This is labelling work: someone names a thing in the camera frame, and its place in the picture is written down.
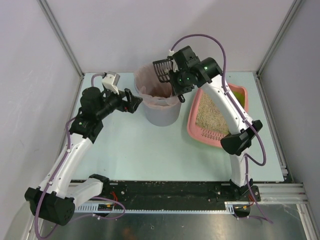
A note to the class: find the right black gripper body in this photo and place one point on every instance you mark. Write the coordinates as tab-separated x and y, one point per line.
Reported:
173	75

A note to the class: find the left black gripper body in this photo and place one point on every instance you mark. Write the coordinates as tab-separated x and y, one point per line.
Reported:
127	100

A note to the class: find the black slotted litter scoop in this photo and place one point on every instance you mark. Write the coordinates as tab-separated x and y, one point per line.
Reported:
162	68

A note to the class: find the pink green litter box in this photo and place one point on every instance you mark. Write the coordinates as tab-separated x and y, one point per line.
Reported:
204	135

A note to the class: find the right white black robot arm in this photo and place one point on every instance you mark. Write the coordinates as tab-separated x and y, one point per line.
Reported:
242	128

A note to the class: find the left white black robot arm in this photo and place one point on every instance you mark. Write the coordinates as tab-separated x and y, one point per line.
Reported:
53	200

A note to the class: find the beige cat litter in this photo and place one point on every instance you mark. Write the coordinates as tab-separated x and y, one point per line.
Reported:
209	117

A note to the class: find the pink plastic bin liner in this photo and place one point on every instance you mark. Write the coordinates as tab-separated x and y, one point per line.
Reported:
155	94

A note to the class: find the grey trash bucket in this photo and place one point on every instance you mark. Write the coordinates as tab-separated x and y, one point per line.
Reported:
161	110

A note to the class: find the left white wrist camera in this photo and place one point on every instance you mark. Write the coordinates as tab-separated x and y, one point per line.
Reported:
110	82

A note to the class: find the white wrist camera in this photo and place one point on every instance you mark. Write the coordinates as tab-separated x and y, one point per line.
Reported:
110	82
174	64

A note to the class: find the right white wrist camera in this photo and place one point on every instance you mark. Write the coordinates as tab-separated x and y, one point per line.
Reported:
174	64

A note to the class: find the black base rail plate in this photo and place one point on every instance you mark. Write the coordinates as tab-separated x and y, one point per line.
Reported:
172	196

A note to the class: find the aluminium frame rail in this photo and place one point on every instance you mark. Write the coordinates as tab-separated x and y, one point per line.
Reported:
266	193

